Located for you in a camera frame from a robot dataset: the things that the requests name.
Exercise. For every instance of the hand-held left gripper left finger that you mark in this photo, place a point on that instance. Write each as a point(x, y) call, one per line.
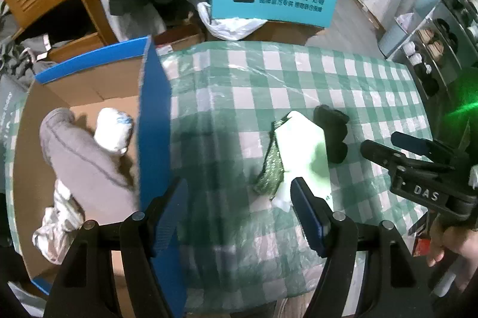
point(170, 213)

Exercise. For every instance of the black soft sock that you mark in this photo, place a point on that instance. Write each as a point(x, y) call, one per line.
point(334, 139)

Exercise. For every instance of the green checkered tablecloth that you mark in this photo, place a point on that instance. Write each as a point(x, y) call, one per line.
point(242, 79)

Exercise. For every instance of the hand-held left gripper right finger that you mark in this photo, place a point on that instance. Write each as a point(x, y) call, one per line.
point(308, 217)

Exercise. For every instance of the large brown cardboard box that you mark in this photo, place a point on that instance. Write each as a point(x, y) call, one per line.
point(283, 34)

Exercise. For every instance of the white sock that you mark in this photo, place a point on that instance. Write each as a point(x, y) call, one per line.
point(112, 131)

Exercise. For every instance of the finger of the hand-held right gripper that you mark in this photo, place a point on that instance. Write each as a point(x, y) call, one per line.
point(418, 144)
point(384, 153)

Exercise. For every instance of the dark green glitter cloth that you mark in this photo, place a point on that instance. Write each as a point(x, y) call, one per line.
point(270, 168)

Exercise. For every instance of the white plastic bag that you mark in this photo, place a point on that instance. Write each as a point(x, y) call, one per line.
point(227, 27)

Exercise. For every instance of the white and pink bag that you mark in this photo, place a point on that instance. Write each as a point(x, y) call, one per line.
point(405, 21)

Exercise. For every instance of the light blue bin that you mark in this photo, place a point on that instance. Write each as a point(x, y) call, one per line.
point(390, 40)

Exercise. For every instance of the white patterned cloth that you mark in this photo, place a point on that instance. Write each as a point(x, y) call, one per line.
point(56, 228)

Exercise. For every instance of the grey printed tote bag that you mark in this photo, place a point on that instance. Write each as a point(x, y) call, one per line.
point(7, 109)

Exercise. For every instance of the grey shoe rack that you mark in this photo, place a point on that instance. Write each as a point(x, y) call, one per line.
point(440, 27)

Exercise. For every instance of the light green cloth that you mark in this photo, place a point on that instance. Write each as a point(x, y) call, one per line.
point(302, 146)

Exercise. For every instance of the small open cardboard box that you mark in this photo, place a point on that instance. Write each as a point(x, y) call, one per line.
point(179, 38)

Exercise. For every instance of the grey hoodie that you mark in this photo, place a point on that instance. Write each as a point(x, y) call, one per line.
point(18, 56)

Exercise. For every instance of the blue-rimmed cardboard box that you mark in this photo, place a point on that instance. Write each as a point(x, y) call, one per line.
point(104, 86)

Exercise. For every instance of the grey sock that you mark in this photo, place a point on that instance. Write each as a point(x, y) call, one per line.
point(86, 168)

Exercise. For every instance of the person's right hand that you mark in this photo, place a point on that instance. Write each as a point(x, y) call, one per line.
point(455, 247)

